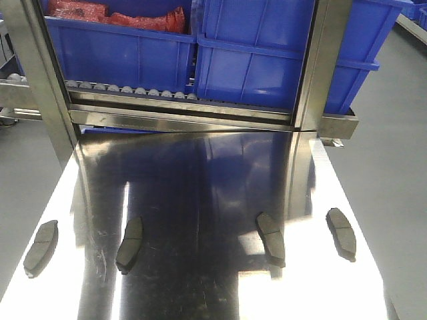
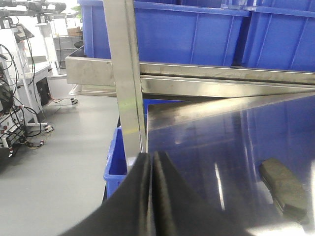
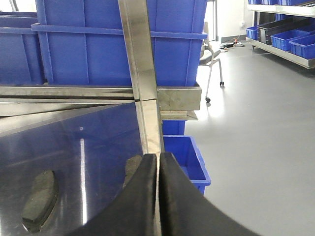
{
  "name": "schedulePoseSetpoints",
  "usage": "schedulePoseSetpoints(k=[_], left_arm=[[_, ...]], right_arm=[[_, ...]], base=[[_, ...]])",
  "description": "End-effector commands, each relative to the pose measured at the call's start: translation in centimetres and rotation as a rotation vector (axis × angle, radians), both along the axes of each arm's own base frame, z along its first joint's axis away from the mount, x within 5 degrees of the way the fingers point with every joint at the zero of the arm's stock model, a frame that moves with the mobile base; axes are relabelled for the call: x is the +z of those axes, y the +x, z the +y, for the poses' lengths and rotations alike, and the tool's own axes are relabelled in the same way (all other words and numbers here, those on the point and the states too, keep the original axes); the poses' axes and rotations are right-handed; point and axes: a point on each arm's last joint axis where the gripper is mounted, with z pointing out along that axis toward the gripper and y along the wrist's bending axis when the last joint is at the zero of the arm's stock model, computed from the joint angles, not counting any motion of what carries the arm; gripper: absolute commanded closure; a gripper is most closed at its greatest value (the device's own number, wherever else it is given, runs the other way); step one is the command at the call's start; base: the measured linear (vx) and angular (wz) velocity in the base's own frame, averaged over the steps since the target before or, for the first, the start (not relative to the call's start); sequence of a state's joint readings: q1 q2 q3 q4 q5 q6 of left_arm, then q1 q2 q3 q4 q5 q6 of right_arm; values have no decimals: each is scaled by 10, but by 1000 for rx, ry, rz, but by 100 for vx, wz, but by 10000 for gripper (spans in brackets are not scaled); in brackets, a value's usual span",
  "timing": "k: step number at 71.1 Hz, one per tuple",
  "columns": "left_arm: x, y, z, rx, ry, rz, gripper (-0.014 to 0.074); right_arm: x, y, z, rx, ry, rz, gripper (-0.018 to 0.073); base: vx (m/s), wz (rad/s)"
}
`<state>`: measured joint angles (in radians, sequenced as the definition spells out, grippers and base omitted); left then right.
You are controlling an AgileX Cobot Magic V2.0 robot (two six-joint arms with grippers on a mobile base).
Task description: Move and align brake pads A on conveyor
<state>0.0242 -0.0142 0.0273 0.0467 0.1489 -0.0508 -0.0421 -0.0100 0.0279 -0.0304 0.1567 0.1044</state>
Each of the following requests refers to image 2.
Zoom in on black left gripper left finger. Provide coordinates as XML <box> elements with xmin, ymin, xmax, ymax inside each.
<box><xmin>62</xmin><ymin>153</ymin><xmax>151</xmax><ymax>236</ymax></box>

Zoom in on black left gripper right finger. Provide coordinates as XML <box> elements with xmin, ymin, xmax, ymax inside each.
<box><xmin>152</xmin><ymin>151</ymin><xmax>249</xmax><ymax>236</ymax></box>

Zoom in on grey brake pad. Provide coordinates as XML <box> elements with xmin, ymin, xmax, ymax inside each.
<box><xmin>258</xmin><ymin>158</ymin><xmax>308</xmax><ymax>223</ymax></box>

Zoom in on blue floor bin left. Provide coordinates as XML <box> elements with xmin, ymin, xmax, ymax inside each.
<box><xmin>103</xmin><ymin>127</ymin><xmax>127</xmax><ymax>201</ymax></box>

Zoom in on blue plastic bin left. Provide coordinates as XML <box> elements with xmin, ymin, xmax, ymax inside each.
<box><xmin>78</xmin><ymin>0</ymin><xmax>249</xmax><ymax>67</ymax></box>

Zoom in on blue plastic bin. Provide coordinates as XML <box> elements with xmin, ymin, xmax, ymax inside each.
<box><xmin>78</xmin><ymin>0</ymin><xmax>249</xmax><ymax>67</ymax></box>
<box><xmin>221</xmin><ymin>0</ymin><xmax>315</xmax><ymax>72</ymax></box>

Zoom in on white equipment workstation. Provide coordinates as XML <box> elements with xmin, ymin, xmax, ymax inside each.
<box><xmin>0</xmin><ymin>0</ymin><xmax>78</xmax><ymax>157</ymax></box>

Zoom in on blue plastic bin right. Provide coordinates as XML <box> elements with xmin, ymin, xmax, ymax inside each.
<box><xmin>221</xmin><ymin>0</ymin><xmax>315</xmax><ymax>72</ymax></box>

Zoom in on stainless steel rack frame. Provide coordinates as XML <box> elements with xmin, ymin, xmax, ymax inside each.
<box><xmin>66</xmin><ymin>0</ymin><xmax>315</xmax><ymax>164</ymax></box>

